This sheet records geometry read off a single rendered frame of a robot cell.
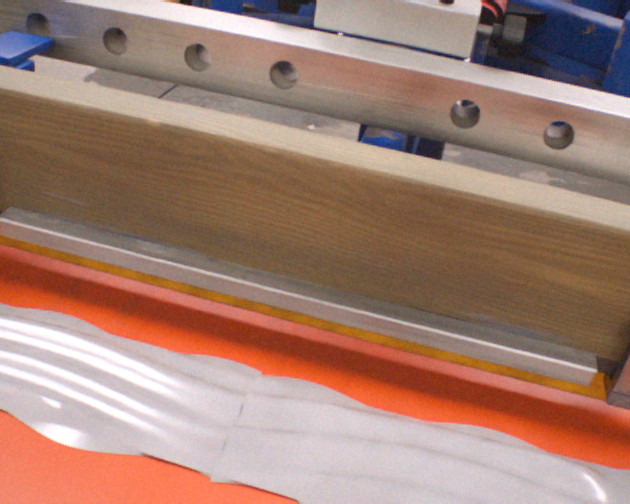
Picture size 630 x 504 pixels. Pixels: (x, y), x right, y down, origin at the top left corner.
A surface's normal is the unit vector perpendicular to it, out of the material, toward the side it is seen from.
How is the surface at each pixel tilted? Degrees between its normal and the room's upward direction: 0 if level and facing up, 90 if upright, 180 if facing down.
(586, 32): 90
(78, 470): 0
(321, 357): 0
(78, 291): 0
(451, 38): 90
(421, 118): 90
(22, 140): 90
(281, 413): 34
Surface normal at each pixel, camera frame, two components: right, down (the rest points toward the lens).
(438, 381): 0.14, -0.85
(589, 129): -0.23, 0.47
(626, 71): -0.68, 0.29
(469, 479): -0.04, -0.46
